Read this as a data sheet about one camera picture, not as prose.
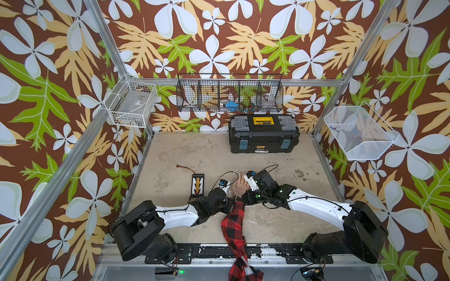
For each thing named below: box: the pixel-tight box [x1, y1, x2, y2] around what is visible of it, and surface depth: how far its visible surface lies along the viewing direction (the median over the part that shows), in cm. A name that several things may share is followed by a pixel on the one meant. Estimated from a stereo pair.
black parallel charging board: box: [191, 173, 205, 198], surface depth 95 cm
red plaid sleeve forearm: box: [220, 201, 264, 281], surface depth 75 cm
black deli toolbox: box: [228, 114, 300, 154], surface depth 103 cm
